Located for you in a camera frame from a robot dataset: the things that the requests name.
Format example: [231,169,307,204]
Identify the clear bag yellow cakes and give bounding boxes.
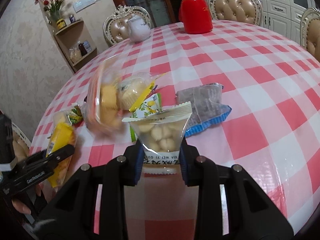
[84,55,155,135]

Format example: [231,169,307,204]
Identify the tufted chair behind teapot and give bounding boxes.
[103,5,153,46]

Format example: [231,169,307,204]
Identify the tufted chair right side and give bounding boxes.
[300,8,320,61]

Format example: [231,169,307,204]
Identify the white nut snack bag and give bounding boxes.
[122,101,193,174]

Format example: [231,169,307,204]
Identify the blue clear snack bag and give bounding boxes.
[176,82,232,138]

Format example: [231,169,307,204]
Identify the red thermos jug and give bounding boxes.
[179,0,213,34]

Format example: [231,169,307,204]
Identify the green yellow snack packet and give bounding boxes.
[128,73,167,142]

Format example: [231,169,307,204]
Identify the white teapot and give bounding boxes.
[127,15,151,43]

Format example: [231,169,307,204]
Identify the person left hand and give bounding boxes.
[11,129,32,215]

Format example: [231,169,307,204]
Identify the wooden corner shelf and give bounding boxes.
[44,16,98,73]

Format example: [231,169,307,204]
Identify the tufted chair behind thermos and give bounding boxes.
[208,0,263,25]

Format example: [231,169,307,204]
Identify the small colourful candy packets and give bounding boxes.
[53,103,83,127]

